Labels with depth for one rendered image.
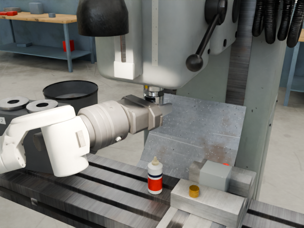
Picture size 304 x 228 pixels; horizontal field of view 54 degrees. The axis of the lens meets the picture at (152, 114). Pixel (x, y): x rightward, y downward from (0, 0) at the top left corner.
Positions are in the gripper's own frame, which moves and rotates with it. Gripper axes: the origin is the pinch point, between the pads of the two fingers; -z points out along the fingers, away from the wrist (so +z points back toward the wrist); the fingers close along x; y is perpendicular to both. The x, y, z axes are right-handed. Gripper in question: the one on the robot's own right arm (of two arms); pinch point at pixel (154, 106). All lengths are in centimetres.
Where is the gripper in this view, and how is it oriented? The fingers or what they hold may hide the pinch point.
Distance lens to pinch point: 70.2
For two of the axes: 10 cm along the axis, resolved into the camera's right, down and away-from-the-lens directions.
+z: -7.3, 2.7, -6.3
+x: -6.8, -3.0, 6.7
